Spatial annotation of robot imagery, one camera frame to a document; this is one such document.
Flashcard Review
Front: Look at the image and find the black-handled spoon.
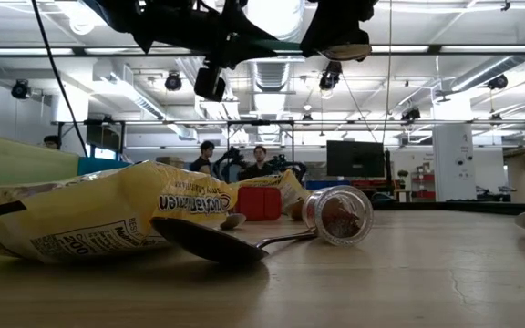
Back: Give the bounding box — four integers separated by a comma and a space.
149, 216, 318, 264

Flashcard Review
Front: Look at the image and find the person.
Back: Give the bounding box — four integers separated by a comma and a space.
42, 134, 63, 151
189, 139, 217, 175
238, 144, 276, 182

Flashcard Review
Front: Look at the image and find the blue plastic bin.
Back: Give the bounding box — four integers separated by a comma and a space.
77, 157, 131, 178

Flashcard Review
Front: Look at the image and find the cardboard box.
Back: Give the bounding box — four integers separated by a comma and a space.
158, 156, 190, 170

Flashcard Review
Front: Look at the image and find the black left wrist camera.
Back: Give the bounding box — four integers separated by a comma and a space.
193, 65, 228, 103

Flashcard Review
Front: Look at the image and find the light translucent plastic bin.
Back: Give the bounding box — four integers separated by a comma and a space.
0, 131, 80, 191

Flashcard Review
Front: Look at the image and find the black monitor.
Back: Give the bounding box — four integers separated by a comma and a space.
325, 140, 386, 179

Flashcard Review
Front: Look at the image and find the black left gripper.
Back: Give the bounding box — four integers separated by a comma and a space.
137, 0, 278, 69

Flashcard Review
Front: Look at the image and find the small glass spice jar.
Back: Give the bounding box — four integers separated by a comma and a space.
302, 185, 375, 248

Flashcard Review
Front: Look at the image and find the silver ventilation duct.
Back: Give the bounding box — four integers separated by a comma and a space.
242, 0, 307, 92

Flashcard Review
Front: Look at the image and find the white column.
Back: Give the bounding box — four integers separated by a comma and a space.
431, 123, 476, 203

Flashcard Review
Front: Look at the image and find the blue crate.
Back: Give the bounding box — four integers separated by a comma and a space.
305, 179, 351, 190

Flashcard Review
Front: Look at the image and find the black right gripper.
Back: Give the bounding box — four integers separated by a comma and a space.
299, 0, 376, 58

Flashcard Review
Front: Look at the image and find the yellow Maruchan ramen bag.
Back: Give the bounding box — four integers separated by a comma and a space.
238, 169, 312, 215
0, 159, 241, 264

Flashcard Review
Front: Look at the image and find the overhead light bar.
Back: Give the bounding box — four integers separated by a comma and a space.
0, 44, 525, 57

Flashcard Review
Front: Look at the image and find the black hanging cable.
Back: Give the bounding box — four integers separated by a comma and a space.
31, 0, 89, 159

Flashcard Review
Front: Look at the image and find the red shelf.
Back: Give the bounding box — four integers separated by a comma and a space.
410, 171, 437, 201

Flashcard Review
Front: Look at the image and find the black gantry frame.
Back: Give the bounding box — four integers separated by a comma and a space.
52, 118, 525, 164

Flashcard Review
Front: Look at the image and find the smoked paprika tin red lid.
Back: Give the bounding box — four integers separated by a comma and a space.
236, 185, 283, 222

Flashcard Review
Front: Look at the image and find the orange-handled silver spoon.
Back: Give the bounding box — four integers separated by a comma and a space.
219, 212, 248, 231

